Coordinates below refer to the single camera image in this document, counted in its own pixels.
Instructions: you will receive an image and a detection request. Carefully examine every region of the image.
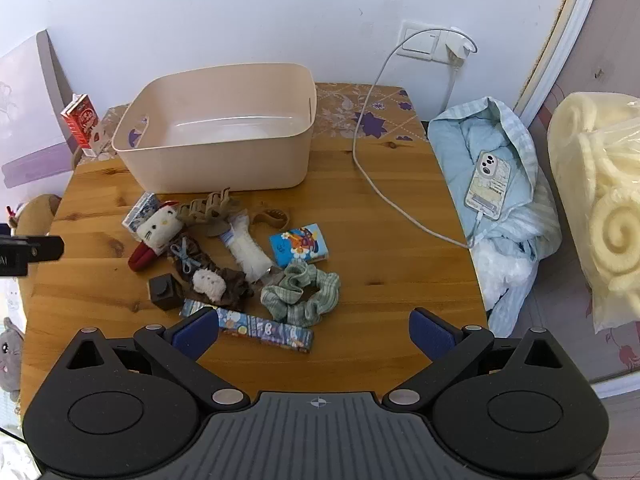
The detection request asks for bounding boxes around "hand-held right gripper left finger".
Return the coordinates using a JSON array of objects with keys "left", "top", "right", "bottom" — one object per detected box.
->
[{"left": 50, "top": 306, "right": 252, "bottom": 413}]

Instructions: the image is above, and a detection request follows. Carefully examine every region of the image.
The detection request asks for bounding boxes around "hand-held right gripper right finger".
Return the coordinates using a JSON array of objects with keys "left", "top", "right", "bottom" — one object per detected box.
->
[{"left": 382, "top": 309, "right": 590, "bottom": 412}]

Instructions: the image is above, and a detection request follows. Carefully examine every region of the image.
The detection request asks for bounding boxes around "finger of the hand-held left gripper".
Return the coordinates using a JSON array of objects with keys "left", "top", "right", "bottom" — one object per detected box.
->
[{"left": 0, "top": 234, "right": 65, "bottom": 264}]

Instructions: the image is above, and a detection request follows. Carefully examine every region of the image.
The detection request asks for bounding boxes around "brown scrunchie with white plush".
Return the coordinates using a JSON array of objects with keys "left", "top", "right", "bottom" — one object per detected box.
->
[{"left": 167, "top": 234, "right": 252, "bottom": 312}]

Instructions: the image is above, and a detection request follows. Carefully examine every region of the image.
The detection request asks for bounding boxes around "clear packet with white item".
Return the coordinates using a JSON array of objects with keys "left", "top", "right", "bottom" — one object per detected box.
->
[{"left": 221, "top": 212, "right": 277, "bottom": 284}]

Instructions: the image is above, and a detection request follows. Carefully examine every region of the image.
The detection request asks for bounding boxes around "large tan hair claw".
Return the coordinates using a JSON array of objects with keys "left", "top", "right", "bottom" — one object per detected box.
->
[{"left": 182, "top": 187, "right": 247, "bottom": 237}]

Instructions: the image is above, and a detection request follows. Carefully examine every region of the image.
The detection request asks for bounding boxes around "beige plastic storage bin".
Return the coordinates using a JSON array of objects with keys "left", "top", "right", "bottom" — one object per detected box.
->
[{"left": 111, "top": 63, "right": 317, "bottom": 194}]

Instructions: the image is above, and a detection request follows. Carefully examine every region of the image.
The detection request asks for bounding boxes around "dark brown cube box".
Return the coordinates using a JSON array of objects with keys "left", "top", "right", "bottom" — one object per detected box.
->
[{"left": 147, "top": 273, "right": 182, "bottom": 314}]

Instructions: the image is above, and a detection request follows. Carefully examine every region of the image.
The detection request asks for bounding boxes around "long blue cartoon packet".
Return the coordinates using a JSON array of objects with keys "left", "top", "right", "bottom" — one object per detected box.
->
[{"left": 180, "top": 298, "right": 315, "bottom": 354}]

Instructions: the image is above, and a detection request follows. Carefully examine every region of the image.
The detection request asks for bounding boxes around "wooden desk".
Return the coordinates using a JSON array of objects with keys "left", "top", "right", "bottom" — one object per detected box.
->
[{"left": 20, "top": 83, "right": 490, "bottom": 413}]

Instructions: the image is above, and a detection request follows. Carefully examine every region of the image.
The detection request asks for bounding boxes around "grey plush toy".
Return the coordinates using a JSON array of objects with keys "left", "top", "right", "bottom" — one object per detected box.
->
[{"left": 0, "top": 317, "right": 24, "bottom": 394}]

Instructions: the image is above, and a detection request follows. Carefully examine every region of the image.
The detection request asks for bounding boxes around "blue patterned tissue packet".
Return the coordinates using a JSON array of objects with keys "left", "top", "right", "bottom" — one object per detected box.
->
[{"left": 122, "top": 192, "right": 162, "bottom": 232}]

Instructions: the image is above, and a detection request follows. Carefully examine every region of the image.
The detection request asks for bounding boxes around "white cat plush hair clip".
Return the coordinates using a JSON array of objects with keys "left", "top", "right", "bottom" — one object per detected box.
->
[{"left": 127, "top": 200, "right": 182, "bottom": 274}]

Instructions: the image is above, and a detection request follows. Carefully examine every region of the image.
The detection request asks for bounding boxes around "green plaid scrunchie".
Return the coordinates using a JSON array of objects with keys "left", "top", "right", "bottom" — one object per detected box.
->
[{"left": 260, "top": 259, "right": 342, "bottom": 329}]

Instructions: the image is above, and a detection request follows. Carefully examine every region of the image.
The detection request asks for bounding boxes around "small white carton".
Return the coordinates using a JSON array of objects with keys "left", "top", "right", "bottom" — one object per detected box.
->
[{"left": 91, "top": 119, "right": 117, "bottom": 155}]

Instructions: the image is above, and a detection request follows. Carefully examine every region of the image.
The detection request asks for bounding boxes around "light blue quilt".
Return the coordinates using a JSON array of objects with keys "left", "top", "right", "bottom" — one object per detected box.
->
[{"left": 427, "top": 96, "right": 562, "bottom": 338}]

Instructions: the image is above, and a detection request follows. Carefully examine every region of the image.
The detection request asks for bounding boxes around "red and white milk carton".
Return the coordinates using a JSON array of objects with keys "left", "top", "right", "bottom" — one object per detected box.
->
[{"left": 60, "top": 93, "right": 99, "bottom": 157}]

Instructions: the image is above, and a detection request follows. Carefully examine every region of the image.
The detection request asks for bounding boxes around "blue orange cartoon tissue packet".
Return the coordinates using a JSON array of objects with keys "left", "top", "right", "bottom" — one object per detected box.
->
[{"left": 269, "top": 222, "right": 331, "bottom": 266}]

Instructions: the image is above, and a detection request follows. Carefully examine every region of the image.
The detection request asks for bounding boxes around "purple and white box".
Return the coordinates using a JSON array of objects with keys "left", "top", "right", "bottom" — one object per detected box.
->
[{"left": 0, "top": 29, "right": 77, "bottom": 190}]

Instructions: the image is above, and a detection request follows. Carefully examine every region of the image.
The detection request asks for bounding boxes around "small tan hair claw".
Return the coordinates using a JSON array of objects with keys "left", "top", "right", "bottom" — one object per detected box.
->
[{"left": 251, "top": 204, "right": 291, "bottom": 230}]

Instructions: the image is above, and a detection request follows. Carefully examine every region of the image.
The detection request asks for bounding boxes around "smartphone in clear case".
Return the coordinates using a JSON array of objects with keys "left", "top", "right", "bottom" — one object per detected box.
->
[{"left": 465, "top": 150, "right": 512, "bottom": 222}]

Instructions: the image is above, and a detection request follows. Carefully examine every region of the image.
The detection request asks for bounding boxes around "cream rolled blanket in bag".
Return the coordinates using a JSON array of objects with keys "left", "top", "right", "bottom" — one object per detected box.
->
[{"left": 546, "top": 91, "right": 640, "bottom": 337}]

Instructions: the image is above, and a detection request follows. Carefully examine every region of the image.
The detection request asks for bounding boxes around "purple floral table mat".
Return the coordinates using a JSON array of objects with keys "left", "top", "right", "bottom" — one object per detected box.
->
[{"left": 102, "top": 83, "right": 427, "bottom": 145}]

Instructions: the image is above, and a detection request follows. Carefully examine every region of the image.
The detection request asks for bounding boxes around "white charger plug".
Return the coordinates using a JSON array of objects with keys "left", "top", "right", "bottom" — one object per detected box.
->
[{"left": 445, "top": 26, "right": 478, "bottom": 68}]

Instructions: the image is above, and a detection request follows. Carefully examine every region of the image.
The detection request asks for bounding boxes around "white charging cable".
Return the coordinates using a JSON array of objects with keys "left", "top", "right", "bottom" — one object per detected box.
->
[{"left": 352, "top": 27, "right": 482, "bottom": 250}]

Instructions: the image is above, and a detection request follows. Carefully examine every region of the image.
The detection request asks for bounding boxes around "white wall socket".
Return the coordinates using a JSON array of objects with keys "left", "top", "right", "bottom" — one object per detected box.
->
[{"left": 398, "top": 20, "right": 453, "bottom": 63}]

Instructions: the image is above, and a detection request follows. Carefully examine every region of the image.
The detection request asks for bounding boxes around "white curved frame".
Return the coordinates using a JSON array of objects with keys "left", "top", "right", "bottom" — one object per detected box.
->
[{"left": 514, "top": 0, "right": 607, "bottom": 122}]

